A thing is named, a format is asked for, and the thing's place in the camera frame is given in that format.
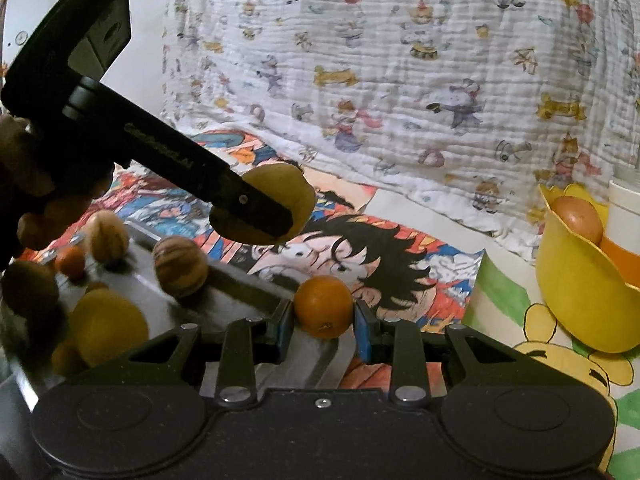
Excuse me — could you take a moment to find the person's left hand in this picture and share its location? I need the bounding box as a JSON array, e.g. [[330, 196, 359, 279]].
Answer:
[[0, 112, 115, 253]]

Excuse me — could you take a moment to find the yellow wavy-rim bowl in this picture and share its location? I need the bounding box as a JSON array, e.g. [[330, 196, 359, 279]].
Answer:
[[536, 182, 640, 354]]

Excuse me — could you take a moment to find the colourful comic poster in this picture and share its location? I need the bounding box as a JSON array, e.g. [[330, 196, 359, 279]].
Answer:
[[0, 130, 486, 391]]

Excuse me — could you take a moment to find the metal tray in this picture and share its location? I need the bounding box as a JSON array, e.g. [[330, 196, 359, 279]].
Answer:
[[0, 217, 361, 411]]

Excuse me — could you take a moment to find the white and orange cup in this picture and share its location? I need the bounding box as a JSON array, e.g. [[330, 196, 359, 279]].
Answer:
[[600, 165, 640, 291]]

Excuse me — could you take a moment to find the printed blanket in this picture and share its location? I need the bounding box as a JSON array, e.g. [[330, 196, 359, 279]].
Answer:
[[160, 0, 640, 266]]

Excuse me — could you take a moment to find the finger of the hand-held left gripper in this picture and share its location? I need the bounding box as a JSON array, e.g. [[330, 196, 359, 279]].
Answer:
[[209, 169, 295, 242]]

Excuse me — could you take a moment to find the yellow-green pear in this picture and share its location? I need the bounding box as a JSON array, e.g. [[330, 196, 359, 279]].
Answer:
[[209, 162, 317, 246]]

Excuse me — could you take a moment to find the yellow lemon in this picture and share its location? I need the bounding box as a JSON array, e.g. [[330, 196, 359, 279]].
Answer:
[[70, 287, 150, 368]]

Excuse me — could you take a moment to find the red apple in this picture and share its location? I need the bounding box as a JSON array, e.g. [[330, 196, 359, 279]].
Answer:
[[556, 196, 605, 243]]

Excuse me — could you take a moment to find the striped brown round fruit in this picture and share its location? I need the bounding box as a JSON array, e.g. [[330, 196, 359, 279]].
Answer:
[[90, 210, 131, 266], [152, 236, 209, 300]]

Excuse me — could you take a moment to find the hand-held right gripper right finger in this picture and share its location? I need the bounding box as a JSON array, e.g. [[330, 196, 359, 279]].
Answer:
[[356, 300, 581, 405]]

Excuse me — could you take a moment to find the yellow bear drawing mat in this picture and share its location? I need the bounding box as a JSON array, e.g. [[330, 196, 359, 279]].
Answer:
[[425, 250, 640, 476]]

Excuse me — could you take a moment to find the small orange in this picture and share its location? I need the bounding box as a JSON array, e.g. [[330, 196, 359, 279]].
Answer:
[[54, 245, 87, 282], [293, 275, 354, 339]]

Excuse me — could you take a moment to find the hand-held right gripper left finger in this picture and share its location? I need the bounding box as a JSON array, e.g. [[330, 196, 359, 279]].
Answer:
[[75, 300, 295, 407]]

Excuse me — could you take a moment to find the brown kiwi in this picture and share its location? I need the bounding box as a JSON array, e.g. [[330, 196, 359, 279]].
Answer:
[[0, 259, 60, 318]]

